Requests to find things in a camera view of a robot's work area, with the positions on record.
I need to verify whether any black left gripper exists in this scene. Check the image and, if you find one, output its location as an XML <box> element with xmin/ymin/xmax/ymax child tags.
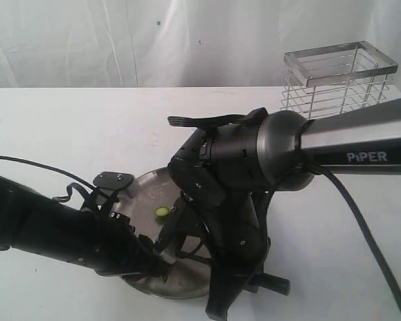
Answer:
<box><xmin>84</xmin><ymin>212</ymin><xmax>172</xmax><ymax>278</ymax></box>

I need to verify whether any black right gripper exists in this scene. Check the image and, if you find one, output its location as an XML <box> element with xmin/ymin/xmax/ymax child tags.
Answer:
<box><xmin>200</xmin><ymin>193</ymin><xmax>290</xmax><ymax>318</ymax></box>

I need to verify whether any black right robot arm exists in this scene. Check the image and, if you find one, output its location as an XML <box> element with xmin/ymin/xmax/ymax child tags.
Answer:
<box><xmin>168</xmin><ymin>98</ymin><xmax>401</xmax><ymax>320</ymax></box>

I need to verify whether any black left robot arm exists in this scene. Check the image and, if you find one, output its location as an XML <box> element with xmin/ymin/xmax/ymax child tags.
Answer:
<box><xmin>0</xmin><ymin>176</ymin><xmax>171</xmax><ymax>278</ymax></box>

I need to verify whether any round cut cucumber slice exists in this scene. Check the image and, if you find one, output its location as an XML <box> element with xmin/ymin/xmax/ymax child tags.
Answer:
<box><xmin>154</xmin><ymin>206</ymin><xmax>170</xmax><ymax>224</ymax></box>

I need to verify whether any round steel plate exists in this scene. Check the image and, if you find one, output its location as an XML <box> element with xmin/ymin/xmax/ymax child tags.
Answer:
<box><xmin>106</xmin><ymin>167</ymin><xmax>271</xmax><ymax>298</ymax></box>

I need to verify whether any white backdrop curtain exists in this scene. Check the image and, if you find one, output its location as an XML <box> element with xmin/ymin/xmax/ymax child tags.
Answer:
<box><xmin>0</xmin><ymin>1</ymin><xmax>401</xmax><ymax>91</ymax></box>

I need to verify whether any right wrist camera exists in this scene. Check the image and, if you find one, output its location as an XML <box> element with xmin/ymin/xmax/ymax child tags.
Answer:
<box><xmin>154</xmin><ymin>197</ymin><xmax>201</xmax><ymax>265</ymax></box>

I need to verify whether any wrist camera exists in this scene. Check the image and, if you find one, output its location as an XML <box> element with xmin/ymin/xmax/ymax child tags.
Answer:
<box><xmin>154</xmin><ymin>197</ymin><xmax>201</xmax><ymax>265</ymax></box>
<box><xmin>82</xmin><ymin>171</ymin><xmax>136</xmax><ymax>211</ymax></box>

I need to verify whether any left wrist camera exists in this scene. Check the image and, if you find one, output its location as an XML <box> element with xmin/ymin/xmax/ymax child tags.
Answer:
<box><xmin>82</xmin><ymin>171</ymin><xmax>136</xmax><ymax>211</ymax></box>

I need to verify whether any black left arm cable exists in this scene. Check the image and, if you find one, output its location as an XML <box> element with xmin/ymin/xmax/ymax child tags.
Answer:
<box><xmin>0</xmin><ymin>155</ymin><xmax>94</xmax><ymax>203</ymax></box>

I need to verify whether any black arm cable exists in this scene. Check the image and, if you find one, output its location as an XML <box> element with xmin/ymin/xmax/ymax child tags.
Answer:
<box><xmin>0</xmin><ymin>155</ymin><xmax>94</xmax><ymax>203</ymax></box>
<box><xmin>166</xmin><ymin>106</ymin><xmax>401</xmax><ymax>321</ymax></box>

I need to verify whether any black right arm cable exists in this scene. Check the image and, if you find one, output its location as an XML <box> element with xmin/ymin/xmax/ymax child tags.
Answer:
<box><xmin>166</xmin><ymin>106</ymin><xmax>401</xmax><ymax>321</ymax></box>

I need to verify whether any wire metal basket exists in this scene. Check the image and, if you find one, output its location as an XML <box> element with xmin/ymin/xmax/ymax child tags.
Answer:
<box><xmin>281</xmin><ymin>41</ymin><xmax>398</xmax><ymax>120</ymax></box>

